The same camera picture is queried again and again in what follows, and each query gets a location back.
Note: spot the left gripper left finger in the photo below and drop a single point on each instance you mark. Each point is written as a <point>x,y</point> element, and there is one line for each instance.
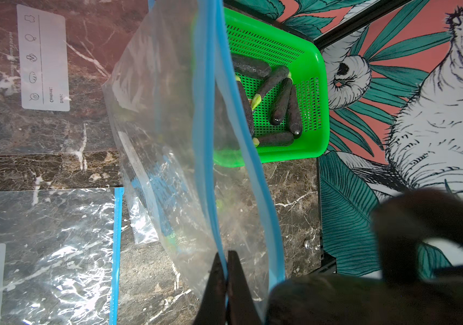
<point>213,305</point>

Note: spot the clear zip-top bag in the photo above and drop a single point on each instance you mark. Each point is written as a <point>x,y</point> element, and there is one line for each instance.
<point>200,201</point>
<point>60,256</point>
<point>54,58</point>

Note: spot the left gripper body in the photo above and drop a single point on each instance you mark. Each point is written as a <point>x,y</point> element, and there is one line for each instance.
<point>336,299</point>

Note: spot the right black frame post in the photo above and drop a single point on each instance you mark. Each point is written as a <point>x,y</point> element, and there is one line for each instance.
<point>358,21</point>

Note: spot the dark purple eggplant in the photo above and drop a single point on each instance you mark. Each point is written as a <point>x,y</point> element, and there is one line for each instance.
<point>224,138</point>

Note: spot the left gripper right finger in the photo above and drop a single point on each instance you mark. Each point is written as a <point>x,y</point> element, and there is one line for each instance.
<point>240,307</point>

